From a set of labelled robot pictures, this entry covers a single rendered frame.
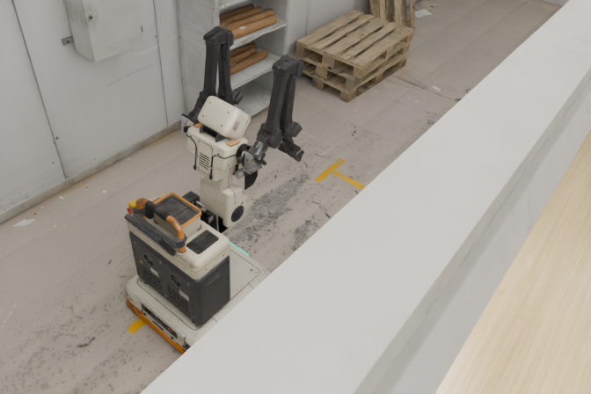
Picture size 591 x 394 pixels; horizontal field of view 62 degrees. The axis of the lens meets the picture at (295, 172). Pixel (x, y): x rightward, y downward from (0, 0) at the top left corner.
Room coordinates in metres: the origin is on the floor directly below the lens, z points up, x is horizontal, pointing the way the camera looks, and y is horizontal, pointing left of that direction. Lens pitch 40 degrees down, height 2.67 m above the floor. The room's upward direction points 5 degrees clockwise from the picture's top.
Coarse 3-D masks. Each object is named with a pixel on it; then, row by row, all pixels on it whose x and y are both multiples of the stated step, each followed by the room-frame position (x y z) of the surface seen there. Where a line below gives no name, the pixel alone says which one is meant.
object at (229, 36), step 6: (228, 36) 2.28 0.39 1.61; (228, 42) 2.28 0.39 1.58; (222, 48) 2.29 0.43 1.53; (228, 48) 2.32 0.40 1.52; (222, 54) 2.30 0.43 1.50; (228, 54) 2.32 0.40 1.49; (222, 60) 2.30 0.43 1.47; (228, 60) 2.32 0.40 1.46; (222, 66) 2.30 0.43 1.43; (228, 66) 2.32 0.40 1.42; (222, 72) 2.30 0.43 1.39; (228, 72) 2.32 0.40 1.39; (222, 78) 2.30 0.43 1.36; (228, 78) 2.32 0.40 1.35; (222, 84) 2.30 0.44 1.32; (228, 84) 2.31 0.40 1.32; (222, 90) 2.30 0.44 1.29; (228, 90) 2.31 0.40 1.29; (222, 96) 2.31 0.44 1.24; (228, 96) 2.30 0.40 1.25
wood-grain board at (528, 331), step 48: (576, 192) 2.19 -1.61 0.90; (528, 240) 1.77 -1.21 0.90; (576, 240) 1.80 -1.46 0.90; (528, 288) 1.46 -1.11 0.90; (576, 288) 1.48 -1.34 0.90; (480, 336) 1.18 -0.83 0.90; (528, 336) 1.21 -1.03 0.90; (576, 336) 1.23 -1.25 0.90; (480, 384) 0.97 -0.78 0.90; (528, 384) 0.99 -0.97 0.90; (576, 384) 1.01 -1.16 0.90
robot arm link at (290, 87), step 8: (296, 64) 2.06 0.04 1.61; (296, 72) 2.05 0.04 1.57; (288, 80) 2.06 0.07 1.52; (288, 88) 2.06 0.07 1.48; (288, 96) 2.05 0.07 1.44; (288, 104) 2.05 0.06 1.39; (288, 112) 2.06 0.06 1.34; (280, 120) 2.06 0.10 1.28; (288, 120) 2.06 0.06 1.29; (280, 128) 2.07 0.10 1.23; (288, 128) 2.05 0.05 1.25
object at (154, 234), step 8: (136, 208) 1.72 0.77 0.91; (144, 208) 1.74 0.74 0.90; (128, 216) 1.63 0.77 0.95; (136, 216) 1.68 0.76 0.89; (136, 224) 1.58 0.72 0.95; (144, 224) 1.61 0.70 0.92; (144, 232) 1.54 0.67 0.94; (152, 232) 1.54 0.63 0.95; (160, 232) 1.59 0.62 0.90; (152, 240) 1.59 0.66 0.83; (160, 240) 1.50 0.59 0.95; (168, 240) 1.55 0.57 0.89; (176, 240) 1.54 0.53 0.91; (184, 240) 1.55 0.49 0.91; (168, 248) 1.52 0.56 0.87
